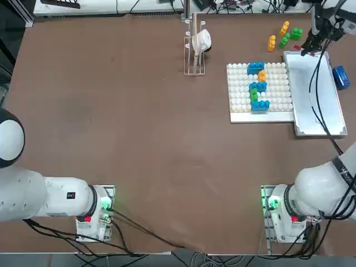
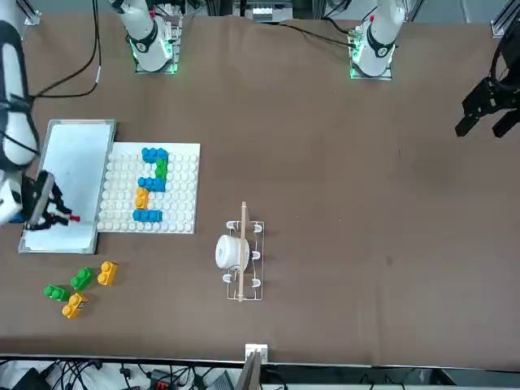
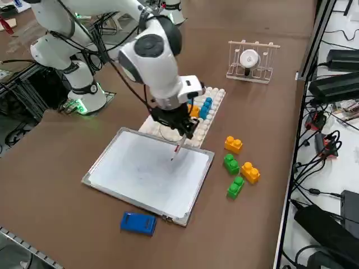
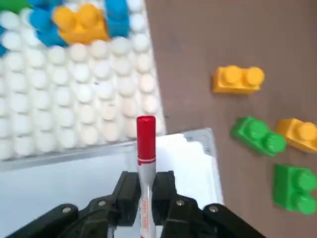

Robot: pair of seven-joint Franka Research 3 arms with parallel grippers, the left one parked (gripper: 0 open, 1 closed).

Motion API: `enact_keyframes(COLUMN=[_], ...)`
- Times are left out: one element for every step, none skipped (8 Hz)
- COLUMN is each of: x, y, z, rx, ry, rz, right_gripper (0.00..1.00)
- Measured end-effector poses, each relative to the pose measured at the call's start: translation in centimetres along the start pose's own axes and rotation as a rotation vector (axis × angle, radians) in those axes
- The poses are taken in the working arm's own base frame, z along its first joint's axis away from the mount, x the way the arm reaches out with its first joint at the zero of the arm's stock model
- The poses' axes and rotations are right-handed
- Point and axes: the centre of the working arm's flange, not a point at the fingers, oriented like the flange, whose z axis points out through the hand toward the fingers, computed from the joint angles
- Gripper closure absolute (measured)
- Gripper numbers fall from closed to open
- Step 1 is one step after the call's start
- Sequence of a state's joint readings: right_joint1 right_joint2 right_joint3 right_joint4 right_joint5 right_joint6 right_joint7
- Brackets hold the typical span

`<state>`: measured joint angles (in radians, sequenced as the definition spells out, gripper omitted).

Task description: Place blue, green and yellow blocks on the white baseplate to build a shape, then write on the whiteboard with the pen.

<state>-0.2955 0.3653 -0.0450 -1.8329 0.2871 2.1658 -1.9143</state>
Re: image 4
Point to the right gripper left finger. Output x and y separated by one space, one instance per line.
94 218

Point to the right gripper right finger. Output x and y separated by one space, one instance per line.
188 218

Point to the white pen red cap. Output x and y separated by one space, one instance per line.
146 138

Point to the yellow two-stud block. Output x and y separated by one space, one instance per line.
299 134
235 79
81 24

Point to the green two-stud block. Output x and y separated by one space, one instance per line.
289 188
257 136
12 5

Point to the silver framed whiteboard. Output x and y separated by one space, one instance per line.
62 178

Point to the white studded baseplate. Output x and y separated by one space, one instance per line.
74 86

